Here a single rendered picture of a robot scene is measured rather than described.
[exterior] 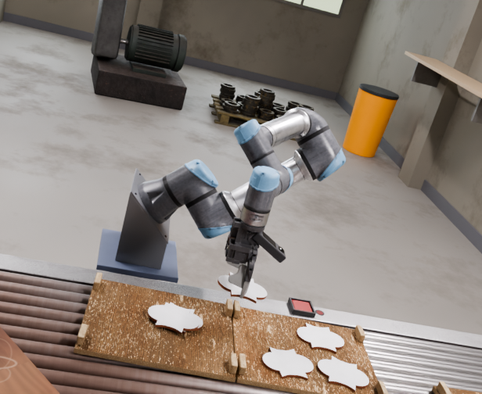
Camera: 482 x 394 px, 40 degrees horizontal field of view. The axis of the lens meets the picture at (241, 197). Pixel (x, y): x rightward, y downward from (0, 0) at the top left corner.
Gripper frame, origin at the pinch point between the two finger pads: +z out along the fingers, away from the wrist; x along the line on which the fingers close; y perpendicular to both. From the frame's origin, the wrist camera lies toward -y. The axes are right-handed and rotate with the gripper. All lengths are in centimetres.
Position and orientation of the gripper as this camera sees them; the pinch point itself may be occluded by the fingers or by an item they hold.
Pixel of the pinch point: (242, 286)
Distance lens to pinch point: 189.2
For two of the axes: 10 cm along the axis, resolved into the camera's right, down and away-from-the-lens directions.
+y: -9.7, -2.0, -1.4
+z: -2.4, 9.0, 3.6
